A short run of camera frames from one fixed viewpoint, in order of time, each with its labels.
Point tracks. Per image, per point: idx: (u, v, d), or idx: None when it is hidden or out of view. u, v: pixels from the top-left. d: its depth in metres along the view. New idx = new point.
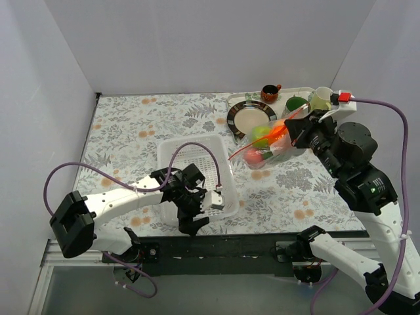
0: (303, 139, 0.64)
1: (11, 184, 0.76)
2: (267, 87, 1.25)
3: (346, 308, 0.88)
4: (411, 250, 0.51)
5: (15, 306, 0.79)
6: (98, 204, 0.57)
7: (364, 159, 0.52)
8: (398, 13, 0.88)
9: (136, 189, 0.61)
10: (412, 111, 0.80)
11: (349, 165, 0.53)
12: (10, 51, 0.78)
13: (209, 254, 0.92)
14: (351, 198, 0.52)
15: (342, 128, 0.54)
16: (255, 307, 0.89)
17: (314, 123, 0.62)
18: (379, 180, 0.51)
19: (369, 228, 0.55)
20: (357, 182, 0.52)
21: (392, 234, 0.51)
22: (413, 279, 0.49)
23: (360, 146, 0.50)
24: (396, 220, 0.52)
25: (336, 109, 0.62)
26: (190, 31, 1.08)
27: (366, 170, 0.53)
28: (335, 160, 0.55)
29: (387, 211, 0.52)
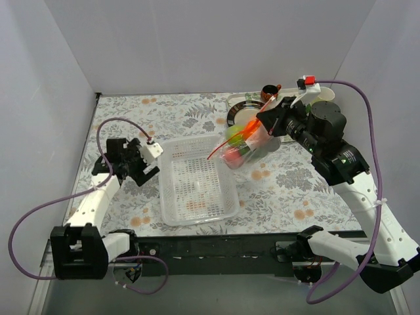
0: (278, 126, 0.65)
1: (12, 184, 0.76)
2: (266, 87, 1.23)
3: (346, 308, 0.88)
4: (389, 216, 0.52)
5: (15, 306, 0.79)
6: (82, 218, 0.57)
7: (336, 133, 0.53)
8: (398, 12, 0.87)
9: (96, 188, 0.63)
10: (411, 111, 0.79)
11: (322, 139, 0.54)
12: (10, 52, 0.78)
13: (209, 254, 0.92)
14: (325, 171, 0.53)
15: (315, 107, 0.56)
16: (255, 308, 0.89)
17: (287, 108, 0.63)
18: (350, 153, 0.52)
19: (346, 198, 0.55)
20: (331, 155, 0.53)
21: (367, 201, 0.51)
22: (394, 245, 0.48)
23: (329, 120, 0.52)
24: (370, 189, 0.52)
25: (304, 92, 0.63)
26: (189, 31, 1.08)
27: (339, 145, 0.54)
28: (308, 137, 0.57)
29: (360, 180, 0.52)
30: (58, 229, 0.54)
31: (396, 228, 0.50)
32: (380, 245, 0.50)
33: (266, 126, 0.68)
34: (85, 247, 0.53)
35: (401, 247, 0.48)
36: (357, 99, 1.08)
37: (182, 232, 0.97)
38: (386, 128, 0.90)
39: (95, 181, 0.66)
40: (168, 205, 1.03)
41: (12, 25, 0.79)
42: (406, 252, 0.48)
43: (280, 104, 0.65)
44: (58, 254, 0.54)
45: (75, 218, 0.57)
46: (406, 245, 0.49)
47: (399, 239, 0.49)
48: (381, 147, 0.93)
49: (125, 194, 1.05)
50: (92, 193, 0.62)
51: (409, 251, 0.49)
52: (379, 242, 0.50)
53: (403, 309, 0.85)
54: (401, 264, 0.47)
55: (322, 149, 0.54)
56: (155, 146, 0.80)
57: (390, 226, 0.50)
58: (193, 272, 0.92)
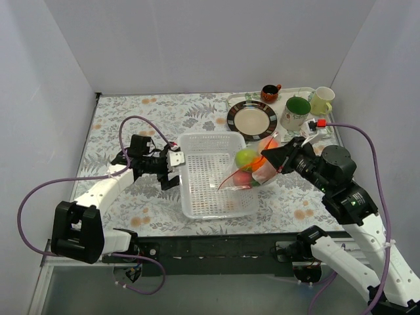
0: (289, 165, 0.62)
1: (12, 184, 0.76)
2: (267, 87, 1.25)
3: (346, 308, 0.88)
4: (398, 256, 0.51)
5: (15, 305, 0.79)
6: (88, 199, 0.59)
7: (346, 176, 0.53)
8: (398, 12, 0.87)
9: (111, 175, 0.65)
10: (411, 112, 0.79)
11: (333, 182, 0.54)
12: (10, 51, 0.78)
13: (209, 254, 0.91)
14: (336, 213, 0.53)
15: (326, 151, 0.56)
16: (255, 308, 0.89)
17: (298, 147, 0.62)
18: (359, 195, 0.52)
19: (356, 238, 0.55)
20: (340, 198, 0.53)
21: (376, 243, 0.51)
22: (403, 286, 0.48)
23: (340, 167, 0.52)
24: (378, 230, 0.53)
25: (314, 133, 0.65)
26: (189, 31, 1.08)
27: (349, 186, 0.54)
28: (319, 179, 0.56)
29: (369, 222, 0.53)
30: (65, 203, 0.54)
31: (405, 268, 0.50)
32: (390, 285, 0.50)
33: (273, 165, 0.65)
34: (84, 227, 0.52)
35: (411, 289, 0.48)
36: (357, 100, 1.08)
37: (182, 232, 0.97)
38: (386, 128, 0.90)
39: (110, 170, 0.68)
40: (179, 204, 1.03)
41: (13, 25, 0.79)
42: (417, 294, 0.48)
43: (292, 142, 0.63)
44: (58, 228, 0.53)
45: (82, 197, 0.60)
46: (417, 287, 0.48)
47: (407, 280, 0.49)
48: (380, 147, 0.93)
49: (125, 194, 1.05)
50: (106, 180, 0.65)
51: None
52: (388, 281, 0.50)
53: None
54: (411, 304, 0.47)
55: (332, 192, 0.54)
56: (177, 153, 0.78)
57: (399, 267, 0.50)
58: (194, 272, 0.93)
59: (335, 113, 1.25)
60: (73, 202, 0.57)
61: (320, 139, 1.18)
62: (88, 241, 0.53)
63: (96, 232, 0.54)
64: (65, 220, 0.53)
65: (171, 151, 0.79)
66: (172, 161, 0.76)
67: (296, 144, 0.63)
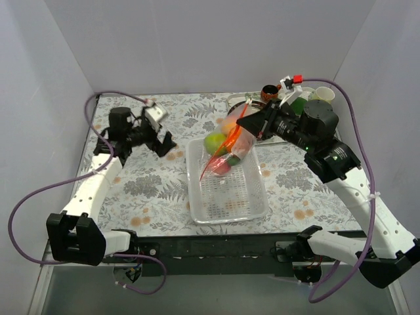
0: (268, 128, 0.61)
1: (12, 183, 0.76)
2: (267, 87, 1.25)
3: (346, 309, 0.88)
4: (384, 209, 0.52)
5: (15, 306, 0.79)
6: (79, 206, 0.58)
7: (328, 130, 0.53)
8: (398, 12, 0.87)
9: (95, 170, 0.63)
10: (411, 111, 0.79)
11: (314, 138, 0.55)
12: (10, 52, 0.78)
13: (209, 254, 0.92)
14: (319, 169, 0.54)
15: (308, 105, 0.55)
16: (255, 308, 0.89)
17: (277, 108, 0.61)
18: (341, 149, 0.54)
19: (340, 193, 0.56)
20: (323, 154, 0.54)
21: (360, 196, 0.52)
22: (390, 238, 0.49)
23: (323, 120, 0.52)
24: (363, 183, 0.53)
25: (291, 92, 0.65)
26: (189, 31, 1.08)
27: (331, 142, 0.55)
28: (301, 136, 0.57)
29: (352, 174, 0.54)
30: (54, 216, 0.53)
31: (390, 220, 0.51)
32: (378, 240, 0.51)
33: (252, 130, 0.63)
34: (81, 234, 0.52)
35: (398, 240, 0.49)
36: (357, 99, 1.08)
37: (182, 233, 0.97)
38: (386, 128, 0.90)
39: (96, 163, 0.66)
40: (179, 204, 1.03)
41: (14, 27, 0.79)
42: (403, 245, 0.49)
43: (270, 104, 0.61)
44: (56, 241, 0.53)
45: (71, 205, 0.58)
46: (403, 237, 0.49)
47: (394, 232, 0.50)
48: (381, 147, 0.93)
49: (125, 194, 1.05)
50: (91, 178, 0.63)
51: (407, 243, 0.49)
52: (375, 235, 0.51)
53: (403, 308, 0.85)
54: (399, 256, 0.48)
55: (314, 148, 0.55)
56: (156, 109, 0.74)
57: (385, 218, 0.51)
58: (195, 272, 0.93)
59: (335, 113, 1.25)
60: (63, 213, 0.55)
61: None
62: (88, 247, 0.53)
63: (94, 235, 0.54)
64: (58, 231, 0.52)
65: (147, 107, 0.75)
66: (154, 117, 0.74)
67: (275, 105, 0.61)
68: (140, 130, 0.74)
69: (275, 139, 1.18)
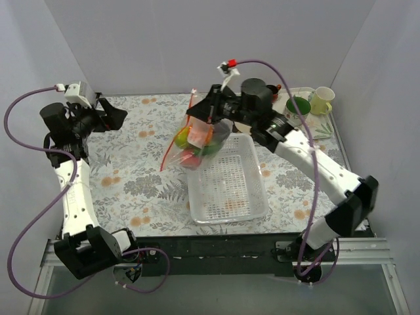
0: (216, 112, 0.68)
1: (12, 183, 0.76)
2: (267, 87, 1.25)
3: (346, 308, 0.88)
4: (325, 159, 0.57)
5: (15, 305, 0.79)
6: (77, 222, 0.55)
7: (266, 104, 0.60)
8: (398, 12, 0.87)
9: (70, 182, 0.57)
10: (411, 111, 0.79)
11: (256, 113, 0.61)
12: (10, 52, 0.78)
13: (209, 254, 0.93)
14: (265, 140, 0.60)
15: (245, 84, 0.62)
16: (254, 308, 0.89)
17: (218, 92, 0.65)
18: (279, 120, 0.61)
19: (287, 157, 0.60)
20: (266, 126, 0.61)
21: (302, 152, 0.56)
22: (337, 181, 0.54)
23: (259, 95, 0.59)
24: (302, 141, 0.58)
25: (228, 75, 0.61)
26: (189, 30, 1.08)
27: (270, 115, 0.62)
28: (245, 114, 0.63)
29: (292, 136, 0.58)
30: (57, 244, 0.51)
31: (334, 167, 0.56)
32: (329, 186, 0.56)
33: (202, 117, 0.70)
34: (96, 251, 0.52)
35: (344, 181, 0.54)
36: (357, 98, 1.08)
37: (182, 232, 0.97)
38: (386, 128, 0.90)
39: (64, 174, 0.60)
40: (180, 204, 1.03)
41: (14, 27, 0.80)
42: (350, 184, 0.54)
43: (212, 90, 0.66)
44: (73, 262, 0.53)
45: (70, 226, 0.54)
46: (349, 178, 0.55)
47: (340, 175, 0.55)
48: (381, 147, 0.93)
49: (125, 194, 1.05)
50: (71, 190, 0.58)
51: (353, 182, 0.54)
52: (325, 183, 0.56)
53: (403, 308, 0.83)
54: (348, 195, 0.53)
55: (257, 122, 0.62)
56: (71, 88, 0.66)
57: (329, 166, 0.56)
58: (194, 272, 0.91)
59: (335, 113, 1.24)
60: (65, 236, 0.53)
61: (320, 139, 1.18)
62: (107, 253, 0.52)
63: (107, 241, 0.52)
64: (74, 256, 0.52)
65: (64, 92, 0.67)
66: (73, 94, 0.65)
67: (216, 88, 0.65)
68: (80, 116, 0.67)
69: None
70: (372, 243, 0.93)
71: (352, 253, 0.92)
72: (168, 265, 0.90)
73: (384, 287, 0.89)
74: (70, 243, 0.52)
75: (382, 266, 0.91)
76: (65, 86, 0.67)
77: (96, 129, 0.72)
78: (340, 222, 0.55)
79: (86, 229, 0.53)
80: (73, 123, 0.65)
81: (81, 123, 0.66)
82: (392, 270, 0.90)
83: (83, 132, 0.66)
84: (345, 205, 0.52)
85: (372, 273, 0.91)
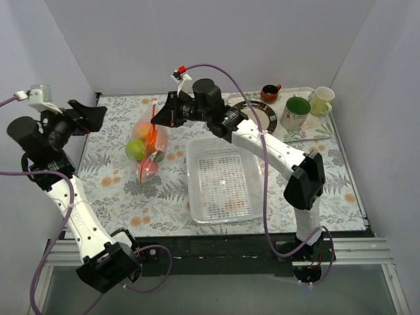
0: (176, 115, 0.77)
1: (12, 183, 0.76)
2: (267, 87, 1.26)
3: (346, 308, 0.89)
4: (274, 141, 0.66)
5: (16, 305, 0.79)
6: (92, 243, 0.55)
7: (215, 100, 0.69)
8: (398, 12, 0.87)
9: (71, 205, 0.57)
10: (411, 111, 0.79)
11: (209, 109, 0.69)
12: (10, 53, 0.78)
13: (209, 254, 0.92)
14: (220, 132, 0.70)
15: (195, 84, 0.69)
16: (254, 308, 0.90)
17: (175, 96, 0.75)
18: (231, 113, 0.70)
19: (243, 144, 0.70)
20: (218, 119, 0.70)
21: (253, 138, 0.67)
22: (284, 157, 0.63)
23: (209, 92, 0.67)
24: (253, 128, 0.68)
25: (182, 80, 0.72)
26: (189, 31, 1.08)
27: (222, 109, 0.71)
28: (200, 111, 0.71)
29: (243, 126, 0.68)
30: (81, 269, 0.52)
31: (282, 146, 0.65)
32: (279, 164, 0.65)
33: (165, 122, 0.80)
34: (119, 266, 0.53)
35: (290, 157, 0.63)
36: (357, 98, 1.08)
37: (182, 232, 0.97)
38: (386, 128, 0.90)
39: (59, 197, 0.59)
40: (180, 204, 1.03)
41: (13, 27, 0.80)
42: (296, 159, 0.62)
43: (169, 96, 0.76)
44: (98, 280, 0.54)
45: (87, 248, 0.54)
46: (295, 154, 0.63)
47: (287, 153, 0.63)
48: (381, 147, 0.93)
49: (125, 194, 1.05)
50: (75, 213, 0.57)
51: (298, 158, 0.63)
52: (275, 161, 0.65)
53: (403, 308, 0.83)
54: (294, 168, 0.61)
55: (212, 117, 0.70)
56: (32, 96, 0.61)
57: (277, 146, 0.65)
58: (194, 272, 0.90)
59: (335, 112, 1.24)
60: (86, 259, 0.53)
61: (320, 139, 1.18)
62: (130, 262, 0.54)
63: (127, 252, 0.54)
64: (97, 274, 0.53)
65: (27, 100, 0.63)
66: (37, 101, 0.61)
67: (173, 95, 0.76)
68: (52, 126, 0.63)
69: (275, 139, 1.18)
70: (372, 243, 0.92)
71: (353, 254, 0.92)
72: (170, 265, 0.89)
73: (384, 287, 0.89)
74: (91, 266, 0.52)
75: (382, 266, 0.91)
76: (27, 92, 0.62)
77: (75, 133, 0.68)
78: (294, 197, 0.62)
79: (105, 248, 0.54)
80: (46, 135, 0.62)
81: (54, 133, 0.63)
82: (392, 270, 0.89)
83: (60, 142, 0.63)
84: (291, 176, 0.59)
85: (372, 273, 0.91)
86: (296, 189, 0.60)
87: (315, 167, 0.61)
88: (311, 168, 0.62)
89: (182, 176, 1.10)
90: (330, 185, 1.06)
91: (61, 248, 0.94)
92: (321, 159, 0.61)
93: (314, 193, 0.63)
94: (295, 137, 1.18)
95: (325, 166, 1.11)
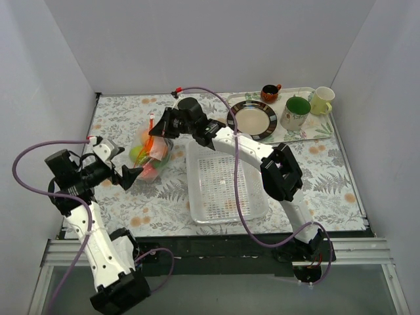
0: (168, 128, 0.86)
1: (11, 183, 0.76)
2: (267, 87, 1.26)
3: (345, 308, 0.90)
4: (247, 140, 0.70)
5: (15, 305, 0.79)
6: (107, 272, 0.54)
7: (197, 115, 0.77)
8: (398, 11, 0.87)
9: (90, 231, 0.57)
10: (412, 111, 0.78)
11: (192, 123, 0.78)
12: (10, 52, 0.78)
13: (209, 254, 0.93)
14: (204, 141, 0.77)
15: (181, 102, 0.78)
16: (254, 307, 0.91)
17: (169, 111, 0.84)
18: (214, 125, 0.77)
19: (224, 149, 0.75)
20: (202, 130, 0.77)
21: (228, 140, 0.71)
22: (256, 153, 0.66)
23: (189, 109, 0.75)
24: (229, 133, 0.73)
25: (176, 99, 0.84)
26: (189, 30, 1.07)
27: (205, 123, 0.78)
28: (186, 125, 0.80)
29: (222, 132, 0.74)
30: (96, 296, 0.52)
31: (253, 144, 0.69)
32: (252, 160, 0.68)
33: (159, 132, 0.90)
34: (132, 293, 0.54)
35: (260, 151, 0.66)
36: (357, 99, 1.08)
37: (182, 232, 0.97)
38: (386, 128, 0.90)
39: (77, 221, 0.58)
40: (180, 204, 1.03)
41: (13, 27, 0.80)
42: (266, 153, 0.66)
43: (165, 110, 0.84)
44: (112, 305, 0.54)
45: (102, 276, 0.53)
46: (265, 149, 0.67)
47: (258, 148, 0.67)
48: (381, 147, 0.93)
49: (125, 194, 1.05)
50: (92, 240, 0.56)
51: (268, 151, 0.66)
52: (249, 157, 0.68)
53: (403, 308, 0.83)
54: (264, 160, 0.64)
55: (195, 129, 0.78)
56: (100, 146, 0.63)
57: (249, 144, 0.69)
58: (194, 272, 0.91)
59: (335, 113, 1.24)
60: (101, 287, 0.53)
61: (320, 139, 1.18)
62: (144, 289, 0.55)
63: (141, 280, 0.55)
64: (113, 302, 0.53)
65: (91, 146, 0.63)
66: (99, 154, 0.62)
67: (168, 109, 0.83)
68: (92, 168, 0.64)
69: (275, 139, 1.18)
70: (371, 243, 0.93)
71: (352, 254, 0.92)
72: (173, 265, 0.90)
73: (384, 287, 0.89)
74: (106, 294, 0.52)
75: (382, 266, 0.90)
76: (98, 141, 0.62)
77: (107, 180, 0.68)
78: (272, 189, 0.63)
79: (119, 277, 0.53)
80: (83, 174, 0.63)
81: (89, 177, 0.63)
82: (392, 270, 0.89)
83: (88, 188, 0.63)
84: (261, 168, 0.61)
85: (372, 273, 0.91)
86: (270, 181, 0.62)
87: (285, 157, 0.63)
88: (282, 159, 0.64)
89: (182, 175, 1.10)
90: (330, 185, 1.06)
91: (61, 248, 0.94)
92: (289, 150, 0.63)
93: (291, 184, 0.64)
94: (295, 137, 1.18)
95: (325, 166, 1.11)
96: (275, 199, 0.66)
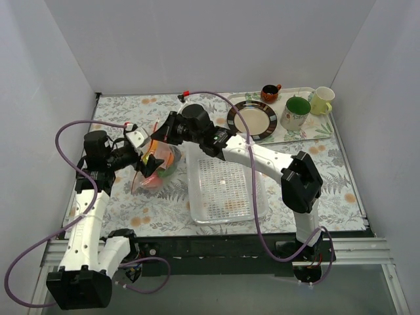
0: (171, 132, 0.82)
1: (11, 183, 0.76)
2: (267, 87, 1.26)
3: (345, 307, 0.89)
4: (261, 149, 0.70)
5: (16, 305, 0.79)
6: (75, 258, 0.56)
7: (205, 123, 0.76)
8: (398, 11, 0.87)
9: (82, 215, 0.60)
10: (411, 111, 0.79)
11: (200, 131, 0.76)
12: (10, 52, 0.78)
13: (209, 254, 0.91)
14: (213, 151, 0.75)
15: (186, 110, 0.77)
16: (254, 307, 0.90)
17: (173, 116, 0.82)
18: (221, 132, 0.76)
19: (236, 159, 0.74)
20: (210, 140, 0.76)
21: (241, 150, 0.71)
22: (273, 163, 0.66)
23: (197, 117, 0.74)
24: (241, 142, 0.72)
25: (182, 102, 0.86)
26: (189, 31, 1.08)
27: (212, 131, 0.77)
28: (192, 133, 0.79)
29: (233, 141, 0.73)
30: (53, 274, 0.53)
31: (269, 153, 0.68)
32: (270, 170, 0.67)
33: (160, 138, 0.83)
34: (84, 291, 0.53)
35: (278, 161, 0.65)
36: (357, 99, 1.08)
37: (182, 232, 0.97)
38: (386, 128, 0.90)
39: (81, 202, 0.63)
40: (180, 204, 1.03)
41: (14, 27, 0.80)
42: (285, 162, 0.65)
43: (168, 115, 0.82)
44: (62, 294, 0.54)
45: (69, 260, 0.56)
46: (283, 158, 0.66)
47: (275, 157, 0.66)
48: (381, 147, 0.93)
49: (125, 194, 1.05)
50: (81, 223, 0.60)
51: (286, 160, 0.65)
52: (266, 167, 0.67)
53: (403, 308, 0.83)
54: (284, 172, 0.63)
55: (203, 138, 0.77)
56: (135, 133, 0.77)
57: (264, 153, 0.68)
58: (194, 272, 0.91)
59: (335, 112, 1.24)
60: (61, 269, 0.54)
61: (320, 139, 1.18)
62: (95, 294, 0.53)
63: (96, 285, 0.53)
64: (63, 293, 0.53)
65: (127, 133, 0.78)
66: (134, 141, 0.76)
67: (172, 114, 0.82)
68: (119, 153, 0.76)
69: (275, 139, 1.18)
70: (372, 243, 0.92)
71: (354, 254, 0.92)
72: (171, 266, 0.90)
73: (384, 287, 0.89)
74: (62, 280, 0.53)
75: (382, 266, 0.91)
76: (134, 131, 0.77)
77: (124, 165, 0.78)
78: (293, 201, 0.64)
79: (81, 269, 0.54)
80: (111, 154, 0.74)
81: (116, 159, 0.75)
82: (392, 270, 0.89)
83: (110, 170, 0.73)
84: (282, 180, 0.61)
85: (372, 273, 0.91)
86: (292, 193, 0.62)
87: (305, 167, 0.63)
88: (302, 169, 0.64)
89: (182, 175, 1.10)
90: (330, 185, 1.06)
91: (60, 247, 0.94)
92: (309, 158, 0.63)
93: (313, 194, 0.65)
94: (295, 137, 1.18)
95: (325, 166, 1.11)
96: (298, 211, 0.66)
